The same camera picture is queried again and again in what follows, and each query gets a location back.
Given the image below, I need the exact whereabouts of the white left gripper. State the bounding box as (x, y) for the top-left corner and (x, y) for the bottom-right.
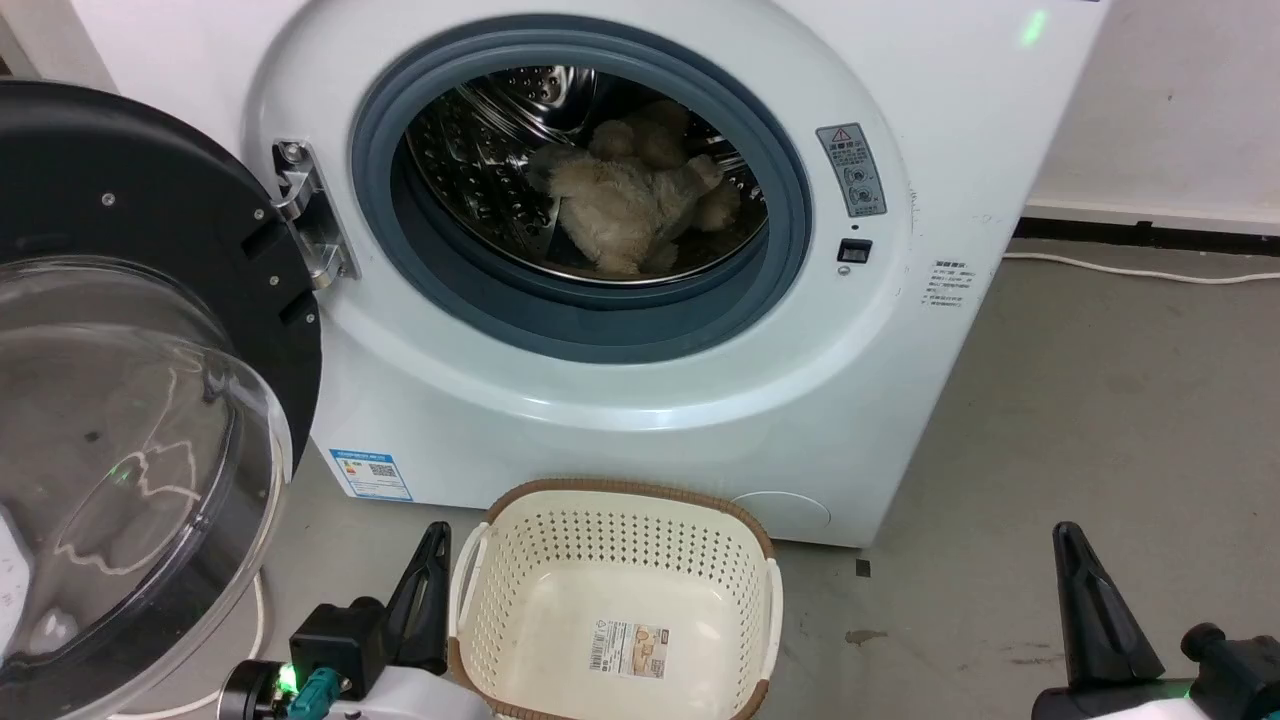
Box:
(322, 521), (493, 720)

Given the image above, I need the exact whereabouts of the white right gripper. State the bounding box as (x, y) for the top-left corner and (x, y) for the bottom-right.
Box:
(1030, 521), (1206, 720)

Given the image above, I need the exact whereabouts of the cream perforated laundry basket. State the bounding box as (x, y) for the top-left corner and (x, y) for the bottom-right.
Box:
(446, 478), (784, 720)

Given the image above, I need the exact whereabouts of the white front-load washing machine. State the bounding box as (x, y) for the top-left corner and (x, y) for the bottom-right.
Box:
(70, 0), (1113, 549)

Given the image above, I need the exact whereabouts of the beige plush teddy bear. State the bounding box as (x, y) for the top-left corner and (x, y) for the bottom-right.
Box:
(588, 99), (696, 169)
(545, 152), (743, 278)

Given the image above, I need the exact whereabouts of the blue energy label sticker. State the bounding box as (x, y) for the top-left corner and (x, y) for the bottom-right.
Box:
(329, 449), (414, 503)

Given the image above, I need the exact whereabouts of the printed product label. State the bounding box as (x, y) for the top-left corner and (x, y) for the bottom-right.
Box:
(588, 619), (671, 681)

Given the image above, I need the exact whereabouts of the round white filter cover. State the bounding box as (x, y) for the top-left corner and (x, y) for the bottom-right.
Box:
(728, 490), (832, 536)

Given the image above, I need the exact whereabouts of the grey rubber door gasket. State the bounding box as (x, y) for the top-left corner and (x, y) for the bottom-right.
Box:
(350, 27), (813, 365)

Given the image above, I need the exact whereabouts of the small printed text sticker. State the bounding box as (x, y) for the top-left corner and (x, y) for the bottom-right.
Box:
(926, 260), (970, 311)

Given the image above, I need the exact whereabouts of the black skirting strip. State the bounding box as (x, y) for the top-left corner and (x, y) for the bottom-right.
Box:
(1012, 215), (1280, 258)

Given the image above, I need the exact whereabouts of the chrome door hinge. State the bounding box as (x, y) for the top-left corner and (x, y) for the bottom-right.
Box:
(271, 139), (360, 292)

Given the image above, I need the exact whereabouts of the open black washer door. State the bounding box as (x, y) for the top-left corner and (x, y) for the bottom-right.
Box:
(0, 80), (324, 720)

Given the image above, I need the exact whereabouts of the perforated steel washer drum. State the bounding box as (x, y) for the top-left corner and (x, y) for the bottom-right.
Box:
(405, 65), (769, 286)

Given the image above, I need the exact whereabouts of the grey warning sticker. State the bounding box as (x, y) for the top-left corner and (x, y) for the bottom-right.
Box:
(816, 123), (889, 219)

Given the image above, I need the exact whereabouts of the teal green cable connector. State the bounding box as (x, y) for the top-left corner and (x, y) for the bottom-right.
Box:
(287, 668), (348, 719)

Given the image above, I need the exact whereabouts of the white floor cable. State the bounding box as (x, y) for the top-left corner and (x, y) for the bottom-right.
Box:
(1003, 251), (1280, 286)

